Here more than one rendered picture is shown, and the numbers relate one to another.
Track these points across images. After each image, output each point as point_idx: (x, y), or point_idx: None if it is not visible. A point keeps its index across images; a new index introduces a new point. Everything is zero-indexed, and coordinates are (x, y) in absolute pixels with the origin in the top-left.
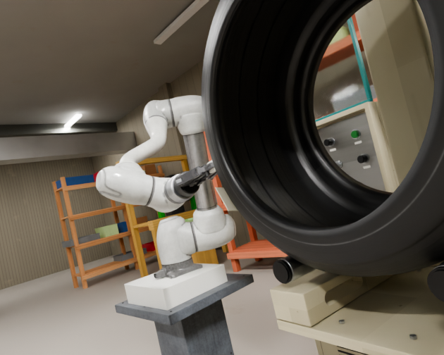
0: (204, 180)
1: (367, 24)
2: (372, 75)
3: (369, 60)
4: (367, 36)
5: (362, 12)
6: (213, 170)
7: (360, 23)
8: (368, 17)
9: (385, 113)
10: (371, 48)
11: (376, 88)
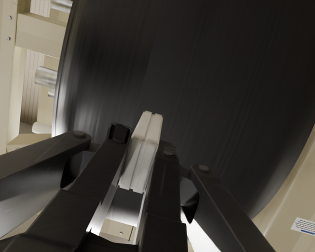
0: (176, 222)
1: (270, 206)
2: (299, 162)
3: (290, 178)
4: (277, 198)
5: (264, 220)
6: (135, 129)
7: (270, 216)
8: (267, 209)
9: None
10: (284, 185)
11: (308, 145)
